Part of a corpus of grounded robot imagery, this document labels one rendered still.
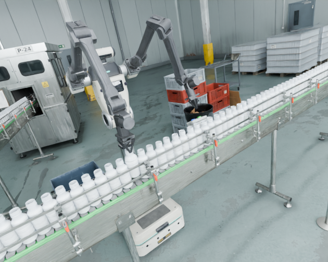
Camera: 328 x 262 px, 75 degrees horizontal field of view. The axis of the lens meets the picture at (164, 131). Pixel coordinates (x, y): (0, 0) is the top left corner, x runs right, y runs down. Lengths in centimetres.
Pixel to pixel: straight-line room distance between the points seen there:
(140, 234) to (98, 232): 81
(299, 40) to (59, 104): 627
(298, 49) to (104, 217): 689
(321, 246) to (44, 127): 452
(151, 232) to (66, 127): 332
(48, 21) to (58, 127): 909
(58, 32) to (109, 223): 1249
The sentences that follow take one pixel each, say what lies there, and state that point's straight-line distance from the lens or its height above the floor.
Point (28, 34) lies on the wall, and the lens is 1309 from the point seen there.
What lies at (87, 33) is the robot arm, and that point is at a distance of 118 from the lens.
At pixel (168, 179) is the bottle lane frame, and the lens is 127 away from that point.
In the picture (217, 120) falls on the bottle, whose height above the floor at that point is 113.
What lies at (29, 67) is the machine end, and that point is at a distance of 466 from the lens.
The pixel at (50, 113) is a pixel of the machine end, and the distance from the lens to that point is 475.
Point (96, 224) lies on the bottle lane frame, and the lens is 118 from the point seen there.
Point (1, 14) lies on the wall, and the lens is 1316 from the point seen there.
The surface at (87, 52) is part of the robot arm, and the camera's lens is 112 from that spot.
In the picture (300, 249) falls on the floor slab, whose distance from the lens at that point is 220.
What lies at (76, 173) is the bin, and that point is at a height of 91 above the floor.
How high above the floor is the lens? 168
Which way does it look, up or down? 23 degrees down
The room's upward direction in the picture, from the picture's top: 11 degrees counter-clockwise
